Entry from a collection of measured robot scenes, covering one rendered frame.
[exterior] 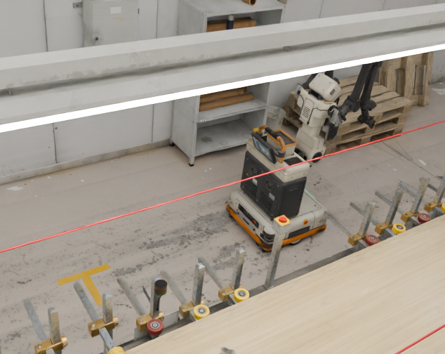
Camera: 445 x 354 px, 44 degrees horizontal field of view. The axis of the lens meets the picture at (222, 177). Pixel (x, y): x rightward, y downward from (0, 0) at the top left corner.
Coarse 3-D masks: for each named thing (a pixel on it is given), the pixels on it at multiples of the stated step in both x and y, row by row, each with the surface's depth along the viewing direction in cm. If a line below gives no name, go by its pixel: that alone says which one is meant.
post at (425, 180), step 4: (424, 176) 361; (428, 176) 361; (424, 180) 361; (428, 180) 361; (420, 184) 364; (424, 184) 362; (420, 188) 365; (424, 188) 364; (420, 192) 366; (424, 192) 367; (416, 196) 370; (420, 196) 367; (416, 200) 371; (420, 200) 370; (412, 204) 375; (416, 204) 372; (412, 208) 375; (416, 208) 373; (412, 212) 376; (416, 212) 377; (408, 224) 382; (408, 228) 383
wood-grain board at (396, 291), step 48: (384, 240) 341; (432, 240) 346; (288, 288) 298; (336, 288) 302; (384, 288) 306; (432, 288) 310; (192, 336) 264; (240, 336) 267; (288, 336) 271; (336, 336) 274; (384, 336) 277; (432, 336) 281
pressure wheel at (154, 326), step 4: (152, 320) 269; (156, 320) 269; (160, 320) 270; (148, 324) 267; (152, 324) 267; (156, 324) 267; (160, 324) 267; (148, 328) 265; (152, 328) 265; (156, 328) 266; (160, 328) 266; (148, 332) 266; (152, 332) 264; (156, 332) 264; (160, 332) 266
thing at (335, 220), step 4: (324, 212) 371; (328, 212) 371; (328, 216) 368; (332, 216) 367; (332, 220) 366; (336, 220) 364; (336, 224) 363; (340, 224) 361; (340, 228) 361; (344, 228) 358; (348, 228) 358; (344, 232) 359; (348, 232) 356; (352, 232) 355; (348, 236) 356; (360, 240) 350; (360, 244) 349; (364, 244) 347; (364, 248) 346
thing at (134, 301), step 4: (120, 280) 295; (124, 280) 295; (120, 284) 294; (124, 284) 293; (124, 288) 290; (128, 288) 291; (124, 292) 291; (128, 292) 288; (132, 292) 289; (128, 296) 287; (132, 296) 286; (132, 300) 284; (136, 300) 285; (132, 304) 285; (136, 304) 282; (140, 304) 283; (136, 308) 281; (140, 308) 280; (140, 312) 278; (144, 312) 279; (152, 336) 269; (156, 336) 269
